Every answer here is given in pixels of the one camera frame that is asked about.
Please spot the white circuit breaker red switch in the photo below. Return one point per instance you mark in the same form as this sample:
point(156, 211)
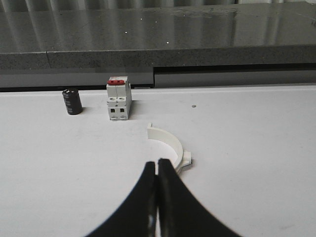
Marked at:
point(119, 98)

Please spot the grey stone counter ledge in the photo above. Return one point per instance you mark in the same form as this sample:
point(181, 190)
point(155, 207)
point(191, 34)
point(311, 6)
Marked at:
point(53, 44)

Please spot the white half pipe clamp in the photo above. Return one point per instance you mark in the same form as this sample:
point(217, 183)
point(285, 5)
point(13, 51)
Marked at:
point(184, 157)

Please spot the black cylindrical capacitor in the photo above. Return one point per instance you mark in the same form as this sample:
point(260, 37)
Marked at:
point(72, 101)

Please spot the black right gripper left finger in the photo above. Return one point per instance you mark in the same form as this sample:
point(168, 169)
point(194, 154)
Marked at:
point(137, 215)

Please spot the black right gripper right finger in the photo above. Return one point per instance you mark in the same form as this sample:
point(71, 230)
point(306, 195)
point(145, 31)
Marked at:
point(180, 213)

